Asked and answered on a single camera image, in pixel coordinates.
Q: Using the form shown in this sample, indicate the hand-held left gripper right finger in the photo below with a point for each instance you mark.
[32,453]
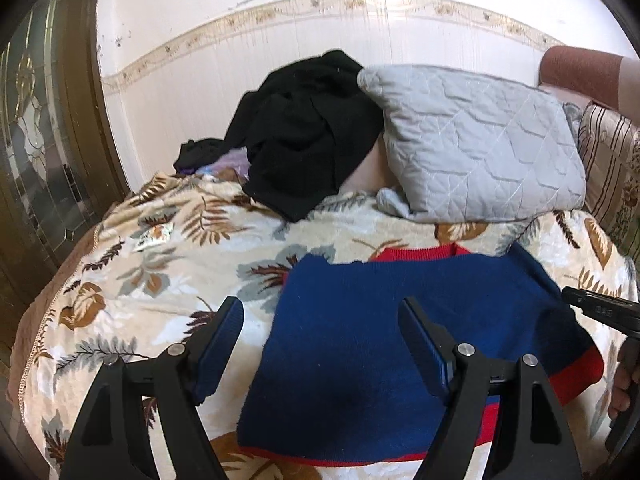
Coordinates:
[427,352]

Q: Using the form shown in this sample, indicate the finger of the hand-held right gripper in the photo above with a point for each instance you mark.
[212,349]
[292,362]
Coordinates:
[600,305]

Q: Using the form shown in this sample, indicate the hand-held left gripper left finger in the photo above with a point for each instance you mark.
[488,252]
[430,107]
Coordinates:
[220,347]

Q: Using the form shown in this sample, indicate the red and blue sweater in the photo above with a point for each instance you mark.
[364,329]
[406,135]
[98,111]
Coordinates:
[380,320]

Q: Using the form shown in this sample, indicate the person's right hand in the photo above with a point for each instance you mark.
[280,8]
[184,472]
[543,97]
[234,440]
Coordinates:
[627,375]

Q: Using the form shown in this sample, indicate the leaf print blanket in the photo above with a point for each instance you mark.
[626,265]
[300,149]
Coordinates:
[165,285]

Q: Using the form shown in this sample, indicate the small white packet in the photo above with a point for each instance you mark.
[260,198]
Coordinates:
[152,237]

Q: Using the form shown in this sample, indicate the striped brown cushion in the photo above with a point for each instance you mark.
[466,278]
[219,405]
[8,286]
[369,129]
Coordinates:
[612,170]

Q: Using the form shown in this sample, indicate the purple cloth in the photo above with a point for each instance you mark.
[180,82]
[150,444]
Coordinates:
[227,165]

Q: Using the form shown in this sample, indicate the brown bed sheet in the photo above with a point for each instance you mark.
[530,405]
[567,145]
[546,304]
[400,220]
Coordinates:
[35,330]

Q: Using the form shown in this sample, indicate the small black cloth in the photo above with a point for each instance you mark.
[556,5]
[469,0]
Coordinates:
[200,155]

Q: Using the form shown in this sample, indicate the grey quilted pillow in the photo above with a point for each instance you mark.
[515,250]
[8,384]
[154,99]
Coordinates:
[475,145]

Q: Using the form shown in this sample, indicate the black garment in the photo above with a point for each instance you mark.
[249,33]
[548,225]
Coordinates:
[300,135]

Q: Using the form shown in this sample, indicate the brown and beige bolster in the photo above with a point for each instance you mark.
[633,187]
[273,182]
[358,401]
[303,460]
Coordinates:
[585,72]

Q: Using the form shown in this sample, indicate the wooden door with glass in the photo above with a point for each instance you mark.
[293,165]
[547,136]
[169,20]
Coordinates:
[45,150]

